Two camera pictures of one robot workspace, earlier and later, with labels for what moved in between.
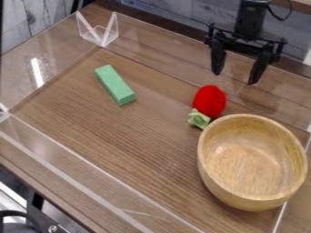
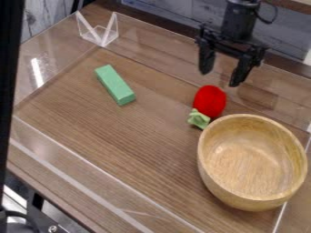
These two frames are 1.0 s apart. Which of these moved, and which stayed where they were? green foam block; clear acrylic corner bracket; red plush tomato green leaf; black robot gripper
Moved: black robot gripper
Stayed: clear acrylic corner bracket; red plush tomato green leaf; green foam block
